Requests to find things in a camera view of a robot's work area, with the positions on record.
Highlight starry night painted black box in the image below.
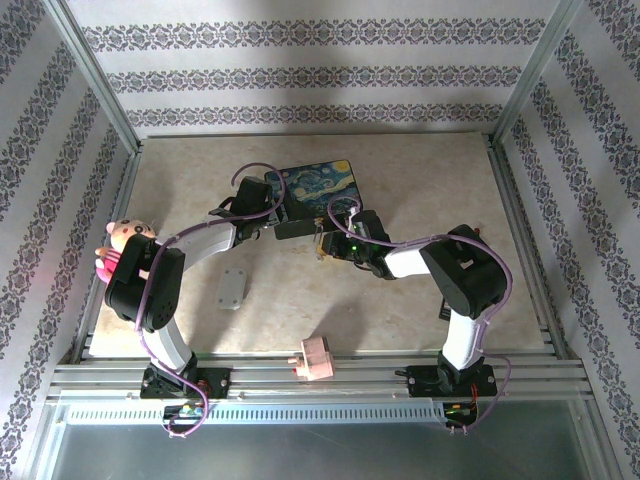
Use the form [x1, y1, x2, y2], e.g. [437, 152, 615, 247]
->
[263, 158, 365, 242]

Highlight grey rectangular block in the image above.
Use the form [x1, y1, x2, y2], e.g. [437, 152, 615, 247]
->
[216, 268, 249, 312]

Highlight pink toy block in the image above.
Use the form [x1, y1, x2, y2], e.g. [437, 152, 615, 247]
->
[288, 336, 335, 382]

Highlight pink plush doll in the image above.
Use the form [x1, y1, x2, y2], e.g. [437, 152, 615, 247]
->
[94, 215, 160, 284]

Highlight grey metal sheet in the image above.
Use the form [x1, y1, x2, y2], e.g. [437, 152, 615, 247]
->
[49, 414, 601, 480]

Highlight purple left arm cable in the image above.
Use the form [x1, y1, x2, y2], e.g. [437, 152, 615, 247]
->
[134, 162, 289, 439]

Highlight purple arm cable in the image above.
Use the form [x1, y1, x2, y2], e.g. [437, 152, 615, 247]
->
[327, 196, 516, 436]
[134, 162, 289, 439]

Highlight aluminium side rail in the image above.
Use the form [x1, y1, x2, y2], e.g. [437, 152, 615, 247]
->
[482, 133, 571, 357]
[69, 144, 145, 361]

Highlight aluminium mounting rail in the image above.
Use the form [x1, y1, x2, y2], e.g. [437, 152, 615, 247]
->
[47, 351, 589, 401]

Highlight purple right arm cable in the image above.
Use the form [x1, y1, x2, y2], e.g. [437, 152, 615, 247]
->
[327, 196, 516, 436]

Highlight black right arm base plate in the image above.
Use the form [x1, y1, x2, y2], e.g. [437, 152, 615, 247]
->
[394, 364, 496, 400]

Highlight slotted grey cable duct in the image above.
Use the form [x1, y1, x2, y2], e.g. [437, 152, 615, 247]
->
[64, 397, 446, 426]

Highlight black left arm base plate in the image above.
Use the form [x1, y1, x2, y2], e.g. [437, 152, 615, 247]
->
[141, 367, 232, 401]

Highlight aluminium frame post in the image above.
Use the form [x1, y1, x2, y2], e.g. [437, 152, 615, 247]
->
[492, 0, 585, 147]
[42, 0, 145, 156]

